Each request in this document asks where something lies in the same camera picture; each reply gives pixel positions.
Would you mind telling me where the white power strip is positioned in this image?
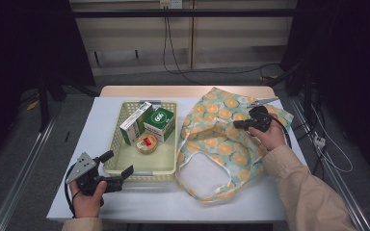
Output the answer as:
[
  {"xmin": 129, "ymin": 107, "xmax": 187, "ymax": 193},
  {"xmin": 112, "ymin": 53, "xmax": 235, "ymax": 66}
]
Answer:
[{"xmin": 313, "ymin": 135, "xmax": 327, "ymax": 148}]

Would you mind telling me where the tall green white box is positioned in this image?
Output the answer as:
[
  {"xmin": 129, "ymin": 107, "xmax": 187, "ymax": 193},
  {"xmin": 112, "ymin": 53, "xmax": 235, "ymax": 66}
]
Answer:
[{"xmin": 119, "ymin": 101, "xmax": 154, "ymax": 147}]

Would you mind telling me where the hand-held gripper cable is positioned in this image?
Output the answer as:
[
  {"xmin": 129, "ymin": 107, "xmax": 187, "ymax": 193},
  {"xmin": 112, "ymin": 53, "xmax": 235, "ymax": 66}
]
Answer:
[
  {"xmin": 259, "ymin": 110, "xmax": 293, "ymax": 150},
  {"xmin": 64, "ymin": 163, "xmax": 78, "ymax": 219}
]

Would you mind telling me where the metal floor rail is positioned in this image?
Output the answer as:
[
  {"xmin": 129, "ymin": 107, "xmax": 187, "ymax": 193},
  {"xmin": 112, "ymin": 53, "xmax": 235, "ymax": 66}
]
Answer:
[
  {"xmin": 0, "ymin": 118, "xmax": 59, "ymax": 231},
  {"xmin": 288, "ymin": 97, "xmax": 370, "ymax": 231}
]

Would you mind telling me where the orange print tote bag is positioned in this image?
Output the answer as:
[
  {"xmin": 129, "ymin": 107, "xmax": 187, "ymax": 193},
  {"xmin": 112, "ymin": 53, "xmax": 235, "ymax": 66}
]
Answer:
[{"xmin": 175, "ymin": 87, "xmax": 295, "ymax": 204}]

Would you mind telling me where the person's left hand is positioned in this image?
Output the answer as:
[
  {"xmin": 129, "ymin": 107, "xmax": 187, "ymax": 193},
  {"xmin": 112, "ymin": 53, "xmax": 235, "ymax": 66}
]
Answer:
[{"xmin": 69, "ymin": 181, "xmax": 108, "ymax": 219}]

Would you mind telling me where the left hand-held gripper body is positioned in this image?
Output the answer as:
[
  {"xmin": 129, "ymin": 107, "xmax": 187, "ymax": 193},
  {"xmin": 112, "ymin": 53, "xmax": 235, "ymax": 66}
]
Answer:
[{"xmin": 66, "ymin": 152, "xmax": 124, "ymax": 196}]

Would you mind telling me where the black curtain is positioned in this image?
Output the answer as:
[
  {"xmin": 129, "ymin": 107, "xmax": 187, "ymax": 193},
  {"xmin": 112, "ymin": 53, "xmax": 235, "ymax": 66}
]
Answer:
[
  {"xmin": 0, "ymin": 0, "xmax": 95, "ymax": 162},
  {"xmin": 280, "ymin": 0, "xmax": 370, "ymax": 184}
]

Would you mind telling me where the person's right hand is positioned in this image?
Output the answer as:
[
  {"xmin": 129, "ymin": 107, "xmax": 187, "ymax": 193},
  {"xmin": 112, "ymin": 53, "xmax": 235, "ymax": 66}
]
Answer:
[{"xmin": 248, "ymin": 114, "xmax": 287, "ymax": 152}]

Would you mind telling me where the right hand-held gripper cable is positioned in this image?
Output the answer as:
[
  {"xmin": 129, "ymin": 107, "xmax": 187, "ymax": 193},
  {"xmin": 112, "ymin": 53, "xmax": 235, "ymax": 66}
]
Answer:
[{"xmin": 259, "ymin": 110, "xmax": 293, "ymax": 150}]

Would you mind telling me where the black wall cable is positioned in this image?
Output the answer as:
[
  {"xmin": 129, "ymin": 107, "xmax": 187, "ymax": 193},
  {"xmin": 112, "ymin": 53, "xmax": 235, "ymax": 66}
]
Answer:
[
  {"xmin": 165, "ymin": 16, "xmax": 205, "ymax": 86},
  {"xmin": 162, "ymin": 16, "xmax": 283, "ymax": 76}
]

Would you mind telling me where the left hand-held gripper cable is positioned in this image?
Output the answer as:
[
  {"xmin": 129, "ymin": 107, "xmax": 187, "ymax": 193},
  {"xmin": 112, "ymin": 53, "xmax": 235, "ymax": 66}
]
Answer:
[{"xmin": 64, "ymin": 163, "xmax": 78, "ymax": 219}]

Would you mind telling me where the white wall socket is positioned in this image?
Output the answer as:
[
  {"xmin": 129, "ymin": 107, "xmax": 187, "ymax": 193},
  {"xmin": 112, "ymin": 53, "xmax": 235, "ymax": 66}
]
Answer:
[{"xmin": 159, "ymin": 0, "xmax": 183, "ymax": 10}]

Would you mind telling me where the cube green white box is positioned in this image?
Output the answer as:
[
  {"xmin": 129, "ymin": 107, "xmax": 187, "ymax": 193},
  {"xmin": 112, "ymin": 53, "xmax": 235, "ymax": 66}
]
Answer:
[{"xmin": 143, "ymin": 107, "xmax": 176, "ymax": 143}]

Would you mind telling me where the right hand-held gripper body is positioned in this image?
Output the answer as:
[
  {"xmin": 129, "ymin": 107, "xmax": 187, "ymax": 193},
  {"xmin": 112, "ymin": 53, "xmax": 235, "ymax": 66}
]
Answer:
[{"xmin": 246, "ymin": 97, "xmax": 279, "ymax": 132}]

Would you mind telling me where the round tin with red label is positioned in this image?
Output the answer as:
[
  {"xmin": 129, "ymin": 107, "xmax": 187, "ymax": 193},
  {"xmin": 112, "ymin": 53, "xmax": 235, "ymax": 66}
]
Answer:
[{"xmin": 136, "ymin": 133, "xmax": 159, "ymax": 155}]

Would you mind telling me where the black metal stand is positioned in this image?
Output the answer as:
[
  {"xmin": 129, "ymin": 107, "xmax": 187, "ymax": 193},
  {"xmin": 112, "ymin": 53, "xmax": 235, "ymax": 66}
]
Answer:
[
  {"xmin": 264, "ymin": 61, "xmax": 317, "ymax": 97},
  {"xmin": 37, "ymin": 73, "xmax": 68, "ymax": 133}
]

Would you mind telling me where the white floor cable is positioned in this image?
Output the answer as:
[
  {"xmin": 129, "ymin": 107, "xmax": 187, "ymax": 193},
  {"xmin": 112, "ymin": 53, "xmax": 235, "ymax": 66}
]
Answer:
[{"xmin": 311, "ymin": 105, "xmax": 355, "ymax": 174}]

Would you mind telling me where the pale yellow plastic basket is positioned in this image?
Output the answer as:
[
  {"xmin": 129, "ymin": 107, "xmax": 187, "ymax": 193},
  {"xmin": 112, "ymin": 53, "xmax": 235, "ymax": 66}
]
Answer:
[{"xmin": 103, "ymin": 100, "xmax": 178, "ymax": 183}]

